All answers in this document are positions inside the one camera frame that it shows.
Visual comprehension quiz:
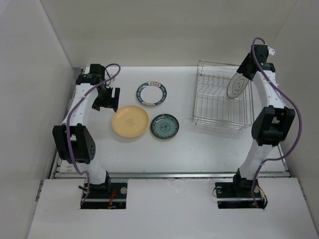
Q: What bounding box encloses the grey white lined plate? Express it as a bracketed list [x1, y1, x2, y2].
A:
[227, 73, 249, 99]

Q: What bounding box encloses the white blue rimmed plate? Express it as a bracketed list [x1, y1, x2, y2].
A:
[136, 81, 167, 107]

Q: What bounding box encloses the metal wire dish rack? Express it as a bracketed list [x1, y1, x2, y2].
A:
[192, 60, 254, 131]

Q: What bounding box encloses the dark green patterned plate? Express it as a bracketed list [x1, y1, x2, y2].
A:
[150, 114, 179, 140]

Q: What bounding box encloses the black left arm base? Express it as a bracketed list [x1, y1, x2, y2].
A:
[80, 182, 128, 210]

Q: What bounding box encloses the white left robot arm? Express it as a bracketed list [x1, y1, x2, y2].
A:
[52, 63, 121, 198]

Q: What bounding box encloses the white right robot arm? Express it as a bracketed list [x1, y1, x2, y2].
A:
[227, 44, 296, 196]

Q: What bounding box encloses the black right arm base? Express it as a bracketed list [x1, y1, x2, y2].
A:
[212, 181, 268, 209]

